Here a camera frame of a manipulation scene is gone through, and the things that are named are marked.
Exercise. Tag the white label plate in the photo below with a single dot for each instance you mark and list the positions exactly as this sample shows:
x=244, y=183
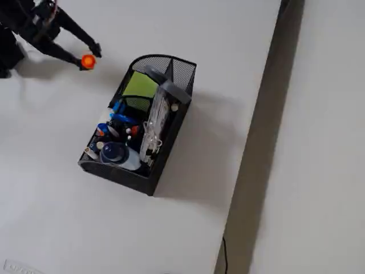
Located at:
x=20, y=267

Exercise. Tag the small white round cap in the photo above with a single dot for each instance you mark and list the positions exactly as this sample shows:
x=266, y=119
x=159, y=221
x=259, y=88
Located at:
x=174, y=107

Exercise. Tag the blue pen with clip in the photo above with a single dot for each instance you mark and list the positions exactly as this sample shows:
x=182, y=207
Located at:
x=123, y=117

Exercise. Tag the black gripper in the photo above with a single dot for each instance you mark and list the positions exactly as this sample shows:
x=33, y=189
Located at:
x=48, y=31

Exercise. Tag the green sticky note pad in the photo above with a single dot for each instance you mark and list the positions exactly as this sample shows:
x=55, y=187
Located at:
x=139, y=84

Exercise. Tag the black mesh desk organizer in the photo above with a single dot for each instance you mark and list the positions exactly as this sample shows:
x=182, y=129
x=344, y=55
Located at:
x=119, y=177

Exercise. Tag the clear plastic package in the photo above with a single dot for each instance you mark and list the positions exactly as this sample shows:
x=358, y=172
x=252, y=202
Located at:
x=158, y=120

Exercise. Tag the small orange cap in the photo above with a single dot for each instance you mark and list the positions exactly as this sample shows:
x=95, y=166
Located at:
x=88, y=61

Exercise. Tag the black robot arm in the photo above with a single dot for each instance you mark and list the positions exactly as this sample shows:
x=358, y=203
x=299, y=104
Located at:
x=10, y=42

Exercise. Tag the white bottle with blue cap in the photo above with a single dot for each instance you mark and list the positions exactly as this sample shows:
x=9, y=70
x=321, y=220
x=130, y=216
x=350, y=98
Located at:
x=115, y=154

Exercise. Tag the red pen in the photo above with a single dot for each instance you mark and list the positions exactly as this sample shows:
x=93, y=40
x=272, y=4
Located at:
x=134, y=130

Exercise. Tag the grey plastic stapler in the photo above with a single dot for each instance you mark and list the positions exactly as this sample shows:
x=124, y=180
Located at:
x=171, y=85

